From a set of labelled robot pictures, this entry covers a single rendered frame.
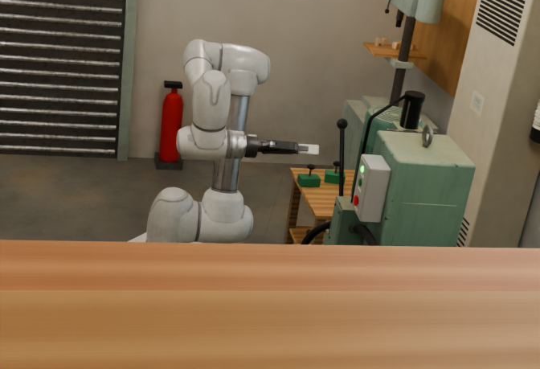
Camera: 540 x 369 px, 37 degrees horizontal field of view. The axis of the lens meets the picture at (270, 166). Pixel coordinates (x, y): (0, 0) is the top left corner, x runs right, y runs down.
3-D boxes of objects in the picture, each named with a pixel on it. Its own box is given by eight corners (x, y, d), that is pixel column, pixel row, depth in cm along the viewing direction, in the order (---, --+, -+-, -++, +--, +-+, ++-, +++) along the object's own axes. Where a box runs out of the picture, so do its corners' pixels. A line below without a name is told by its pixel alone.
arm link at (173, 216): (145, 228, 313) (151, 179, 304) (190, 231, 317) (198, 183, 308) (145, 251, 299) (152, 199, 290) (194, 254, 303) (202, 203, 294)
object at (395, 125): (413, 144, 239) (424, 91, 232) (421, 154, 232) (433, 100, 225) (387, 142, 237) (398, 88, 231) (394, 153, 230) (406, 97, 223)
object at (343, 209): (353, 241, 242) (362, 197, 236) (360, 256, 234) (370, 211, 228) (326, 239, 240) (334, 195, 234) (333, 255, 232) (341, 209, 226)
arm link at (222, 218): (191, 235, 315) (245, 239, 320) (195, 248, 300) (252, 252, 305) (214, 40, 300) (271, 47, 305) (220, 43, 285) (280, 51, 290)
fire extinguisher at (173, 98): (179, 159, 568) (186, 79, 544) (182, 170, 551) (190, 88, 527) (154, 157, 564) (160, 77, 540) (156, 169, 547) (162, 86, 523)
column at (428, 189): (402, 339, 259) (450, 134, 230) (423, 384, 239) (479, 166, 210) (336, 338, 255) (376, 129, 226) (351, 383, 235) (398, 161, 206)
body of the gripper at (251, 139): (242, 159, 253) (270, 161, 255) (246, 154, 245) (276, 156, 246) (243, 136, 254) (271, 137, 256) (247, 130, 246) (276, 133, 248)
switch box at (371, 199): (371, 206, 226) (382, 154, 220) (381, 223, 217) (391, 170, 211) (350, 205, 225) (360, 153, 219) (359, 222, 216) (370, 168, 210)
